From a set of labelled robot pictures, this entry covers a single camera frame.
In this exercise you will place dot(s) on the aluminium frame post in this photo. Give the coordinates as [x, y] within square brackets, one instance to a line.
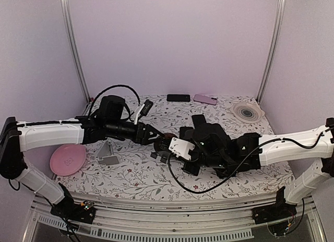
[74, 49]
[272, 50]

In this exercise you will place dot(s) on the silver phone stand left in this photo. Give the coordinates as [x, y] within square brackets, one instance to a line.
[106, 156]

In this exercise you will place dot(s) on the black phone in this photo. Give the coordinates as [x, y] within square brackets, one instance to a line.
[199, 121]
[178, 97]

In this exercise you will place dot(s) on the white patterned plate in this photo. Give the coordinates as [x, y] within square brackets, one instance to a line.
[249, 113]

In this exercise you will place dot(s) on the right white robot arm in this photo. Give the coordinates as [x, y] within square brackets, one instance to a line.
[316, 143]

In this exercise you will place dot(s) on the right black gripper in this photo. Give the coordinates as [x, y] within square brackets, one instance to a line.
[191, 171]

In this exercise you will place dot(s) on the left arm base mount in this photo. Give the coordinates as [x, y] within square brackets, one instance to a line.
[81, 212]

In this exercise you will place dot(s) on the left aluminium frame post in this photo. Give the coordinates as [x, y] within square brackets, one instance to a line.
[74, 49]

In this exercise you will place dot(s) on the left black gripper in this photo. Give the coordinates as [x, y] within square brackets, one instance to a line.
[145, 138]

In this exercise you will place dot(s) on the right aluminium frame post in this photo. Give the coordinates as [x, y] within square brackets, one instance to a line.
[272, 50]

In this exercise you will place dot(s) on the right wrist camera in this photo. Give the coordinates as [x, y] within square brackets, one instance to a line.
[181, 148]

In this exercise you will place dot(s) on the black phone at back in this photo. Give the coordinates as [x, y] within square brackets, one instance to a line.
[178, 97]

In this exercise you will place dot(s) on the black stand wooden base front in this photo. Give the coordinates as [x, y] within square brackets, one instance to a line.
[161, 147]

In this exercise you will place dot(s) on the black phone centre upper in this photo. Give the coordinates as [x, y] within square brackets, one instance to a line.
[199, 121]

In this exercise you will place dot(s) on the pink bowl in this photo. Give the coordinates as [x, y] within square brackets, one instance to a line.
[68, 159]

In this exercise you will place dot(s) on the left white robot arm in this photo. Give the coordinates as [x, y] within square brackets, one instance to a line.
[19, 137]

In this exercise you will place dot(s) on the purple phone at back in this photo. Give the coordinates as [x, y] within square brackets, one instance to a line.
[205, 99]

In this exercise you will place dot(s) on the front aluminium rail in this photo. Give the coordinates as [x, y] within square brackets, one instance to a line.
[120, 219]

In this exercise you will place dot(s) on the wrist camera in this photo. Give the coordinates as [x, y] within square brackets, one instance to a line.
[181, 148]
[142, 110]

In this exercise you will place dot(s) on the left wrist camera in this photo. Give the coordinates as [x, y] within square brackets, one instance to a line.
[142, 110]

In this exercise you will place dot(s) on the blue phone under stand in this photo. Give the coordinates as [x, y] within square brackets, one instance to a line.
[184, 132]

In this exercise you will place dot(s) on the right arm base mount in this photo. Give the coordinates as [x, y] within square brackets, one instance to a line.
[283, 207]

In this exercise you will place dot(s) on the floral table mat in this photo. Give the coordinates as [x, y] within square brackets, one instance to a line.
[139, 176]

